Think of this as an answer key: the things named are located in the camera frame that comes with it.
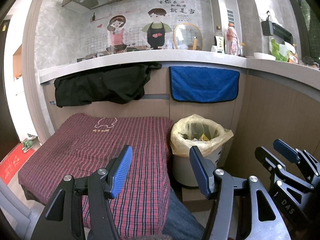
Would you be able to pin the red doormat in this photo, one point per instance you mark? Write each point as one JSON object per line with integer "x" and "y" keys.
{"x": 13, "y": 163}

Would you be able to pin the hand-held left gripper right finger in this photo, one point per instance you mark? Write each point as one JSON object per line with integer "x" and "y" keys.
{"x": 200, "y": 172}

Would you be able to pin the small glass jar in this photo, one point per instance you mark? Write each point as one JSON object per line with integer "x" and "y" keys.
{"x": 241, "y": 50}

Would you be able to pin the black refrigerator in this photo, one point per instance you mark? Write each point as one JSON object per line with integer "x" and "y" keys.
{"x": 6, "y": 117}

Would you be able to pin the green slippers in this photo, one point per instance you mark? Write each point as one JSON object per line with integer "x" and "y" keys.
{"x": 27, "y": 145}

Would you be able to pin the white bowl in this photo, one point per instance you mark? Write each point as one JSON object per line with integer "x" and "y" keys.
{"x": 264, "y": 56}

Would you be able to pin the green and white bag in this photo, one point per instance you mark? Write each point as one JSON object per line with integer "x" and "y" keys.
{"x": 277, "y": 51}

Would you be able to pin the black cloth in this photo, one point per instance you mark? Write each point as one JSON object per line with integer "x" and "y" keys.
{"x": 100, "y": 87}

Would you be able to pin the dark sauce bottle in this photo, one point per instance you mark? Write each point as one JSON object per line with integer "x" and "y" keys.
{"x": 219, "y": 42}

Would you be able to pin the glass pot lid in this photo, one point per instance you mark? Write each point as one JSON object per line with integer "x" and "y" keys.
{"x": 183, "y": 36}

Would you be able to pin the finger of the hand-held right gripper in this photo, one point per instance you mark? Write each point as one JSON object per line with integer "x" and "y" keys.
{"x": 285, "y": 150}
{"x": 268, "y": 161}

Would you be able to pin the black wall rack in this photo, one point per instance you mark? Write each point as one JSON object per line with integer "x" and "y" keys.
{"x": 282, "y": 31}

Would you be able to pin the white trash bin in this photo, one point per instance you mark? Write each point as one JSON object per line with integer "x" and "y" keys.
{"x": 182, "y": 170}

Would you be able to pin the white vent grille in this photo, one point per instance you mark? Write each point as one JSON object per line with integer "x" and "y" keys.
{"x": 231, "y": 17}

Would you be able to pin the black utensil holder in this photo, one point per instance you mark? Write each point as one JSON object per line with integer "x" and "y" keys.
{"x": 267, "y": 27}

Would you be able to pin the clear bottle with red contents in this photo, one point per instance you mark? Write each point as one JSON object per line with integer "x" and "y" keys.
{"x": 232, "y": 41}

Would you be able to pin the dark fuzzy scrubber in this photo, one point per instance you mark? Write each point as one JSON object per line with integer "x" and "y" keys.
{"x": 308, "y": 61}

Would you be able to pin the orange packet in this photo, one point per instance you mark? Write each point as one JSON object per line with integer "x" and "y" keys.
{"x": 293, "y": 57}

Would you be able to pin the blue towel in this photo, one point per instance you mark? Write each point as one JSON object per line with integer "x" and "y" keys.
{"x": 203, "y": 85}

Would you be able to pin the small white jar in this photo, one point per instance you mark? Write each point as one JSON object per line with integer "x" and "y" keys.
{"x": 214, "y": 49}

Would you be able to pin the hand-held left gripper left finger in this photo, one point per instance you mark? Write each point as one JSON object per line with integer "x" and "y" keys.
{"x": 122, "y": 172}

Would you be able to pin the red plaid cloth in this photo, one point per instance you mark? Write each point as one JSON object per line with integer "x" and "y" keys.
{"x": 87, "y": 150}

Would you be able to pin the person's leg in jeans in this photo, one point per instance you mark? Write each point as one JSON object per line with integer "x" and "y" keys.
{"x": 180, "y": 217}

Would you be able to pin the cartoon couple wall sticker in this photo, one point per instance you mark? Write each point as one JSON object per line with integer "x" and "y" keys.
{"x": 156, "y": 33}

